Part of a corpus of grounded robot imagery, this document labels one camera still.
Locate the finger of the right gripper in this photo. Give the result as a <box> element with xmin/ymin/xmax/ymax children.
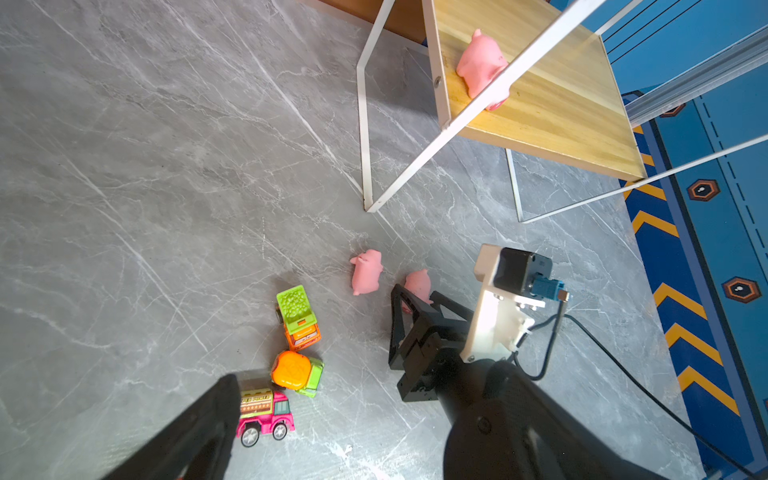
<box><xmin>429</xmin><ymin>291</ymin><xmax>474</xmax><ymax>321</ymax></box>
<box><xmin>388</xmin><ymin>284</ymin><xmax>419</xmax><ymax>369</ymax></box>

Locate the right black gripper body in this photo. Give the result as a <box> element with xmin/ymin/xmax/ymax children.
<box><xmin>391</xmin><ymin>311</ymin><xmax>474</xmax><ymax>402</ymax></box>

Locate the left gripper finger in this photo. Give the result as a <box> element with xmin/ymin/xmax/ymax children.
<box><xmin>105</xmin><ymin>374</ymin><xmax>241</xmax><ymax>479</ymax></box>

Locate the pink pig toy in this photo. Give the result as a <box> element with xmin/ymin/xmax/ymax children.
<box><xmin>350</xmin><ymin>249</ymin><xmax>383</xmax><ymax>296</ymax></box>
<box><xmin>405</xmin><ymin>269</ymin><xmax>433</xmax><ymax>305</ymax></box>
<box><xmin>456</xmin><ymin>29</ymin><xmax>508</xmax><ymax>99</ymax></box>

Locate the white frame wooden shelf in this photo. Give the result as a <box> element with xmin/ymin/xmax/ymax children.
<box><xmin>356</xmin><ymin>1</ymin><xmax>767</xmax><ymax>213</ymax></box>

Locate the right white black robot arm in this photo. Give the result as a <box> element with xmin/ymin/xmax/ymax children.
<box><xmin>389</xmin><ymin>285</ymin><xmax>657</xmax><ymax>479</ymax></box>

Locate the pink toy truck left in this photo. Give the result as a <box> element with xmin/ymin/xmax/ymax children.
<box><xmin>236</xmin><ymin>388</ymin><xmax>295</xmax><ymax>448</ymax></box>

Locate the green orange dump truck toy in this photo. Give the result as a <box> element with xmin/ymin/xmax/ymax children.
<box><xmin>276</xmin><ymin>285</ymin><xmax>322</xmax><ymax>352</ymax></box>

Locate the orange green mixer truck toy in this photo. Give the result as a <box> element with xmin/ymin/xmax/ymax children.
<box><xmin>271</xmin><ymin>350</ymin><xmax>325</xmax><ymax>398</ymax></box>

